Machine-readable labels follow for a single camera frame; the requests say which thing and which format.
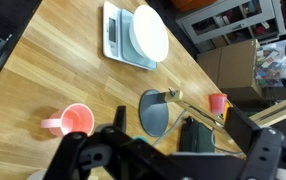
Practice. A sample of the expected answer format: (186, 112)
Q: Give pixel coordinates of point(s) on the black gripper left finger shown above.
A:
(120, 118)

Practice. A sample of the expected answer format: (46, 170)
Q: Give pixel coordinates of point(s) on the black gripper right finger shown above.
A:
(240, 128)

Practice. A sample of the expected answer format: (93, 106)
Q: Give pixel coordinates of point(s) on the pink plastic cup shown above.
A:
(74, 118)

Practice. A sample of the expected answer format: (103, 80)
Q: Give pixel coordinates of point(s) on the teal plastic cup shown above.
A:
(141, 138)

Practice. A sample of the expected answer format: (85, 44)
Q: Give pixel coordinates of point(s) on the red plastic cup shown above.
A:
(218, 103)

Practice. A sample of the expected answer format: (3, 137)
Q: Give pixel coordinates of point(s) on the white bowl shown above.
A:
(148, 34)

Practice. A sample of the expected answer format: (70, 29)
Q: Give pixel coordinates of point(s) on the brown cardboard box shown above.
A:
(231, 68)

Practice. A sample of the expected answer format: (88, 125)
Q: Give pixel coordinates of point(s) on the clear bin of toys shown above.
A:
(270, 65)

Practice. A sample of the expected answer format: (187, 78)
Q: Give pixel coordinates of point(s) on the white kitchen scale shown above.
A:
(116, 39)

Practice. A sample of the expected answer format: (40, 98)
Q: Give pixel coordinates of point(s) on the grey glass door cabinet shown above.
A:
(233, 21)

